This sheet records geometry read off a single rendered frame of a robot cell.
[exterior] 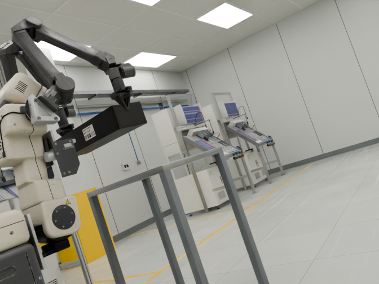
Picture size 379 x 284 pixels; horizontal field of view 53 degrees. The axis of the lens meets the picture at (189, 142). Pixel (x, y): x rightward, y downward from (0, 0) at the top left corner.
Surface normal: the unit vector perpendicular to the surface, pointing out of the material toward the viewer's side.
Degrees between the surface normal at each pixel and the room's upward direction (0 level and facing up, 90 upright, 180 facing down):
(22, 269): 90
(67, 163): 90
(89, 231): 90
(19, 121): 90
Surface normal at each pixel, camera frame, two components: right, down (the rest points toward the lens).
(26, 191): -0.69, 0.04
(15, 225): 0.69, -0.28
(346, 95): -0.52, 0.12
